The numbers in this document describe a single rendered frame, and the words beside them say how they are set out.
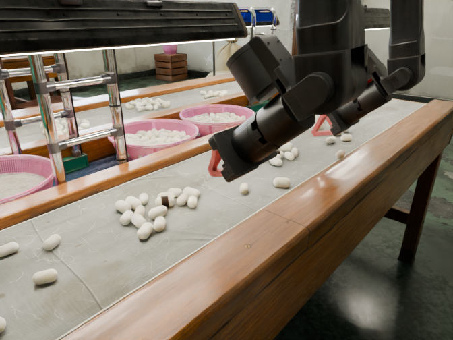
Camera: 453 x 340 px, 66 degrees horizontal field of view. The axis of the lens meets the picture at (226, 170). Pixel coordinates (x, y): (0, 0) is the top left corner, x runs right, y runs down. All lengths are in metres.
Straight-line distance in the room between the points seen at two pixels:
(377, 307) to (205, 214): 1.11
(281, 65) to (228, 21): 0.38
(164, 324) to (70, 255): 0.24
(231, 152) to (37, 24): 0.31
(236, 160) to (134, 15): 0.31
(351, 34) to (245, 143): 0.18
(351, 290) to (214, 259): 1.22
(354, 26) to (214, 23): 0.41
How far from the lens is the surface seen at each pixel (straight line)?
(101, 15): 0.61
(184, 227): 0.64
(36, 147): 1.07
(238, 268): 0.50
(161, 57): 6.63
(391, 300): 1.70
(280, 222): 0.60
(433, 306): 1.75
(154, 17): 0.67
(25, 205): 0.75
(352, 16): 0.39
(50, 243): 0.63
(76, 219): 0.71
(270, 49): 0.43
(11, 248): 0.65
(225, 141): 0.48
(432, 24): 5.25
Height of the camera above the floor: 1.09
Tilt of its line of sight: 24 degrees down
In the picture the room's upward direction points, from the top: straight up
